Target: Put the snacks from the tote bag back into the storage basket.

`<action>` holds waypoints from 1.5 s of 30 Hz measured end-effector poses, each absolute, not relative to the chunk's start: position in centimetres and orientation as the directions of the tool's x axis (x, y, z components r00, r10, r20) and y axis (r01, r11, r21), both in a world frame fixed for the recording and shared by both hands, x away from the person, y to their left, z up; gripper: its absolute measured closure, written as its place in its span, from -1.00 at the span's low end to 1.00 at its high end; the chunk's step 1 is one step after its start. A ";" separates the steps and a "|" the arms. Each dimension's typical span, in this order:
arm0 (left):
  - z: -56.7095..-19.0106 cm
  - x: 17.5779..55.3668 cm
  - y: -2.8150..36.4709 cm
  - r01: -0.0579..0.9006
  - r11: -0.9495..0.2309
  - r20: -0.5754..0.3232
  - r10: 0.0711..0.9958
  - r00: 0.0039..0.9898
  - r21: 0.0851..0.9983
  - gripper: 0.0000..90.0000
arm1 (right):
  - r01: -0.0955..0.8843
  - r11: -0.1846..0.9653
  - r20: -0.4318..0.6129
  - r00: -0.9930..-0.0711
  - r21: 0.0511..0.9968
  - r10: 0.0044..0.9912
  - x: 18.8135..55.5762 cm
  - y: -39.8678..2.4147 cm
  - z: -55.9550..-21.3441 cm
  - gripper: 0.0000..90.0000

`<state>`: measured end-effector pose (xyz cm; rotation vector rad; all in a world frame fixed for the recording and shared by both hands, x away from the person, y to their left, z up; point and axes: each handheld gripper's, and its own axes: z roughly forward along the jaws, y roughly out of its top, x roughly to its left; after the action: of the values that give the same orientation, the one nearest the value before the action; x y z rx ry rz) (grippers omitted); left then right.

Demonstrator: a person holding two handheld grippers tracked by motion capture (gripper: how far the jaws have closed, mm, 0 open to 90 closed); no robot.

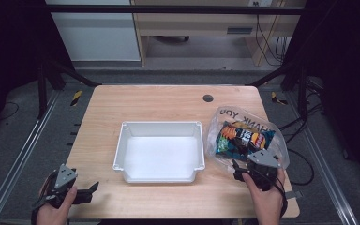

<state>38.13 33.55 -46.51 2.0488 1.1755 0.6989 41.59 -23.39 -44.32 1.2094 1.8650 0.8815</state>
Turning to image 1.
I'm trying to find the black diagonal frame strut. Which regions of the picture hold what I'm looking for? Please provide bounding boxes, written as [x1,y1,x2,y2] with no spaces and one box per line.
[37,57,102,120]
[248,61,309,121]

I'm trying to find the black floor cables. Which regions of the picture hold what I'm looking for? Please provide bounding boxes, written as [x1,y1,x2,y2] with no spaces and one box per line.
[277,76,325,187]

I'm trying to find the grey tape tab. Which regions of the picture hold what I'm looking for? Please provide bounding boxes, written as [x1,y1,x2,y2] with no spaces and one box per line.
[284,189,304,201]

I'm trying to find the white plastic bin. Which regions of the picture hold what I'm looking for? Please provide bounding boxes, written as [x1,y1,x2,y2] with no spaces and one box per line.
[112,120,206,184]

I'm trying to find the aluminium floor rail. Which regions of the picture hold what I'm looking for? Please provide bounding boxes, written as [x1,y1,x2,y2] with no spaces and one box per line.
[284,89,360,225]
[0,89,62,225]

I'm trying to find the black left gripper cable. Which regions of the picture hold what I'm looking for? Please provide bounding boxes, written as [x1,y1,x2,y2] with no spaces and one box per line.
[30,172,59,225]

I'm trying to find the white cabinet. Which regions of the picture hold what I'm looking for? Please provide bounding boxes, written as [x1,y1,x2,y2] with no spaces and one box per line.
[45,0,142,62]

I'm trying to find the thin black floor cable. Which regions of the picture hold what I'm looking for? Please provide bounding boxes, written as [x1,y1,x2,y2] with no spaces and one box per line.
[0,100,21,122]

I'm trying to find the black hanging desk cables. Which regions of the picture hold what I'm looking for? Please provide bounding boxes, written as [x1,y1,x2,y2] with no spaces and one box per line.
[254,14,293,68]

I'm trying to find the clear plastic bag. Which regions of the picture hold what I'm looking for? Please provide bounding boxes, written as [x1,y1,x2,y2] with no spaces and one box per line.
[204,105,291,174]

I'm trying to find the person's right hand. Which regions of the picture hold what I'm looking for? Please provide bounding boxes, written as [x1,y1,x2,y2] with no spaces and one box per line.
[241,168,287,225]

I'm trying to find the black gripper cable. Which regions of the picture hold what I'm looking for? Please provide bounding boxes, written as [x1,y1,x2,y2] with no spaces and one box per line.
[259,172,289,219]
[30,172,59,225]

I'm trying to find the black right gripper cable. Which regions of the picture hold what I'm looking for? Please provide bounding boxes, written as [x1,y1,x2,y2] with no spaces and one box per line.
[259,172,289,219]

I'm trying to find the person's left hand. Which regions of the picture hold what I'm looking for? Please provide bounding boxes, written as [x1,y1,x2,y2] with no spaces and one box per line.
[36,185,79,225]

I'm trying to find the black horizontal frame bar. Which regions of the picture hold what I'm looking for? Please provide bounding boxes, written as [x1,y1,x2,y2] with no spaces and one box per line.
[45,4,306,15]

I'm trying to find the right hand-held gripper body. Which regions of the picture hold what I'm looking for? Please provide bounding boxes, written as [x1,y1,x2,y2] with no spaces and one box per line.
[246,148,283,192]

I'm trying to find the dark blue snack packet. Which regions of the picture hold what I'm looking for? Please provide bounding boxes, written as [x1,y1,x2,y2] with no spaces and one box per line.
[215,121,277,163]

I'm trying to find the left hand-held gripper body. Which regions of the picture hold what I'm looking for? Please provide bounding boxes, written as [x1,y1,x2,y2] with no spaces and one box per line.
[32,163,80,210]

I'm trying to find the yellow black tape piece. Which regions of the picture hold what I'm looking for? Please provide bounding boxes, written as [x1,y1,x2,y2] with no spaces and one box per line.
[70,89,83,107]
[270,91,289,106]

